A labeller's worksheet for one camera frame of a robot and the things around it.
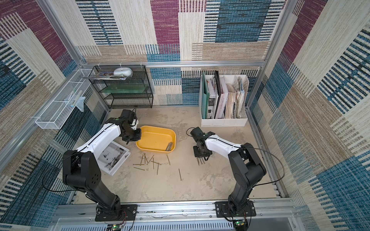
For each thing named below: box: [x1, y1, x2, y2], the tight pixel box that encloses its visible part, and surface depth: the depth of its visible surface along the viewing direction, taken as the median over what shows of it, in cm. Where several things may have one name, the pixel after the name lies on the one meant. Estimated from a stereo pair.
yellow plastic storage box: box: [135, 125, 177, 154], surface depth 98 cm
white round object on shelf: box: [113, 66, 134, 78], surface depth 91 cm
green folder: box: [201, 71, 211, 120], surface depth 91 cm
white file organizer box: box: [198, 70, 250, 128], surface depth 101 cm
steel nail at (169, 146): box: [165, 141, 173, 152], surface depth 99 cm
